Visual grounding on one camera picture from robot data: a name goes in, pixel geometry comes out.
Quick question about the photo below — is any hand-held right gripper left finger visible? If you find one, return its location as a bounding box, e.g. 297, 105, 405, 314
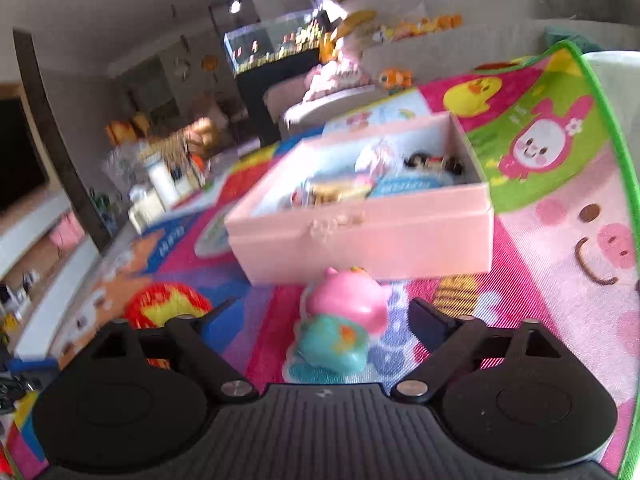
90, 297, 259, 403

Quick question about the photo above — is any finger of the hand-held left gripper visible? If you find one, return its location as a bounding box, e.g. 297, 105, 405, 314
0, 377, 45, 415
7, 357, 58, 377

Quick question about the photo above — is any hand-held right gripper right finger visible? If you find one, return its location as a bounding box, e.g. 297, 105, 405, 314
392, 297, 567, 403

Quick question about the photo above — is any pink and teal toy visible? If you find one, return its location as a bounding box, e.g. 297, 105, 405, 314
284, 266, 390, 387

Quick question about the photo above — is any pink cardboard box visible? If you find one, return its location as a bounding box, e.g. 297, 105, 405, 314
224, 111, 496, 287

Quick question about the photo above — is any blue packet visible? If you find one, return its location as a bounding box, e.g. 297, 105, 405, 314
367, 174, 447, 200

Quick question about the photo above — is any red and white toy figure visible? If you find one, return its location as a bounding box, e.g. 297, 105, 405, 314
402, 154, 464, 177

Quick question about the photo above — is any clear biscuit bag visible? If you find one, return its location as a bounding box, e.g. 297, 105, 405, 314
292, 180, 374, 207

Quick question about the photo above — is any white television cabinet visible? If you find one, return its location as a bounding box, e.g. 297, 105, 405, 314
0, 190, 102, 361

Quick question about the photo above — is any pink paper bag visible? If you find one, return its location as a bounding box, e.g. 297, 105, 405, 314
50, 212, 87, 252

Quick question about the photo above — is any cream mug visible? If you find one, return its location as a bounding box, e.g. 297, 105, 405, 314
128, 185, 167, 232

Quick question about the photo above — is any white bottle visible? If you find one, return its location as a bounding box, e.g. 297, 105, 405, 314
147, 157, 179, 202

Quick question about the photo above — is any pink and white wrapped item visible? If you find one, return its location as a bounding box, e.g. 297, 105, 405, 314
355, 140, 407, 177

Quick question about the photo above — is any woven storage basket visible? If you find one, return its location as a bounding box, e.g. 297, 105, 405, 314
165, 135, 209, 197

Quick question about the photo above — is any clear plastic bag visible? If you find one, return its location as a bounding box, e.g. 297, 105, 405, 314
102, 142, 151, 192

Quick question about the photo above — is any brown plush toy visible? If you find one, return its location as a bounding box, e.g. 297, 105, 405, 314
184, 117, 222, 154

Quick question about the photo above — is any black television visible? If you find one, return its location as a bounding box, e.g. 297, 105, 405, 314
0, 97, 51, 217

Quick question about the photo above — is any large yellow plush toy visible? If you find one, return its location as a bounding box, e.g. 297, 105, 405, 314
105, 112, 151, 144

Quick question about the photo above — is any orange fish plush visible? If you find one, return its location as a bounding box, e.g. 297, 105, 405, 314
377, 67, 414, 95

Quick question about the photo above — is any black fish tank stand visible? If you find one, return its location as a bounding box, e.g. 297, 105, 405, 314
235, 47, 331, 147

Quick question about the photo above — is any pink patterned cloth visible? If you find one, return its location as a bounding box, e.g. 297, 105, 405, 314
304, 42, 372, 104

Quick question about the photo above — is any beige sofa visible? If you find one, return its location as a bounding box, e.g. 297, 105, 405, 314
262, 15, 640, 128

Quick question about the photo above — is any orange and yellow duck plush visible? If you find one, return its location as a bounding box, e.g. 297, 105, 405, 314
394, 12, 463, 39

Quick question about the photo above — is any yellow pillow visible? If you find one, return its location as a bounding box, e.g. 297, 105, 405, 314
335, 10, 379, 39

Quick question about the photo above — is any glass fish tank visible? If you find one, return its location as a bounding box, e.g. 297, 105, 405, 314
223, 5, 331, 75

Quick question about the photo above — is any teal cloth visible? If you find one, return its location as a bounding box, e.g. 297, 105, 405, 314
545, 27, 594, 54

